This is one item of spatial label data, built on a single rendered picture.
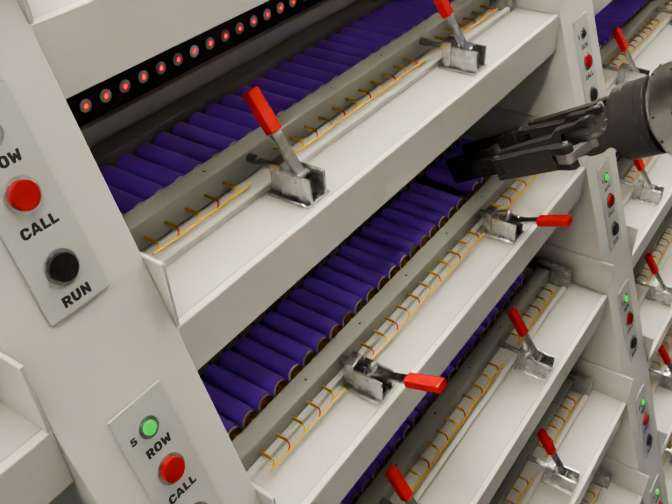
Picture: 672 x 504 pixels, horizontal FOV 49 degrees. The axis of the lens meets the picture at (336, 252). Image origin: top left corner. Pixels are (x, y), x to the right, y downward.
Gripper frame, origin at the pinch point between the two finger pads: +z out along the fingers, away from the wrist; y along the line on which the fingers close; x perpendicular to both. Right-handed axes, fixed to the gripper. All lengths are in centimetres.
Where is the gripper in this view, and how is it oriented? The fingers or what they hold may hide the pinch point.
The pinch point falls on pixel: (483, 157)
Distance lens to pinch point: 87.0
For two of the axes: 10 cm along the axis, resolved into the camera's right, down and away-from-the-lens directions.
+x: 4.5, 8.5, 2.9
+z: -6.8, 1.1, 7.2
